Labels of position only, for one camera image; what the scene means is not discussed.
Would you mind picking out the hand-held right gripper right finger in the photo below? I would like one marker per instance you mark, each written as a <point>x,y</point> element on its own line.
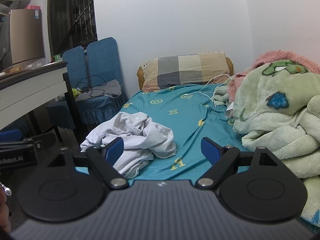
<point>208,150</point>

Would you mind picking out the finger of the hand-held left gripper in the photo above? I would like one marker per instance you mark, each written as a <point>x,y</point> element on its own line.
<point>10,135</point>
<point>45,140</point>

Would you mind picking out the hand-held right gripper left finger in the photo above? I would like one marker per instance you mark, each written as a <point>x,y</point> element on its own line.
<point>115,148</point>

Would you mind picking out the white shirt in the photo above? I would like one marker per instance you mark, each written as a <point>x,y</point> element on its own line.
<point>140,135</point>

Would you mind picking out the person's left hand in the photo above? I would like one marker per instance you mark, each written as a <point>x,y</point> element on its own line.
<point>2,210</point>

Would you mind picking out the blue cloth-covered stool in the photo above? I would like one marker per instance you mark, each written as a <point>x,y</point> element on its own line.
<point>60,116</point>

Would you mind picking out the yellow-green plush toy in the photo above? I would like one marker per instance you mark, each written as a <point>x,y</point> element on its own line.
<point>75,93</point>

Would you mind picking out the teal printed bed sheet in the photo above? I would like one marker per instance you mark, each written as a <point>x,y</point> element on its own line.
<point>175,100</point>

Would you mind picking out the grey cloth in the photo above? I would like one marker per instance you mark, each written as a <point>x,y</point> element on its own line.
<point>112,87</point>

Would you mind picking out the pale green plush blanket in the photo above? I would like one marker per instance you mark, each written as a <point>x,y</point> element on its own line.
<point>275,120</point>

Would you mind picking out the clear plastic bag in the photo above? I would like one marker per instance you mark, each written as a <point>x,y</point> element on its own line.
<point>37,63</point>

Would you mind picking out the short blue covered chair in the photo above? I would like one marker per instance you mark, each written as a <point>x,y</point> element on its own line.
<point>73,65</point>

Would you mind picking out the small green box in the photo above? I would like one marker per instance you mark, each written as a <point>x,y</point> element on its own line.
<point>58,58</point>

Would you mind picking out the checkered pillow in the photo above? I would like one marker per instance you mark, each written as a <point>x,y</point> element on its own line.
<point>185,70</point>

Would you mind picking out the tall blue covered chair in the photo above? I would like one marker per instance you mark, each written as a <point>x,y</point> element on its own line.
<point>102,60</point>

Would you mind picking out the gold refrigerator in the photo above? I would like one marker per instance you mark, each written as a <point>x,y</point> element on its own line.
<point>25,37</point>

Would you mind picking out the pink plush blanket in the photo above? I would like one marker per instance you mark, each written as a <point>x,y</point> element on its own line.
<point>275,56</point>

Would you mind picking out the dark grilled window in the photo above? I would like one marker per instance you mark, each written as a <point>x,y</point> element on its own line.
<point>65,17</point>

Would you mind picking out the pink lidded container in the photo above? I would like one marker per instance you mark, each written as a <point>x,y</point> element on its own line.
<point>33,7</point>

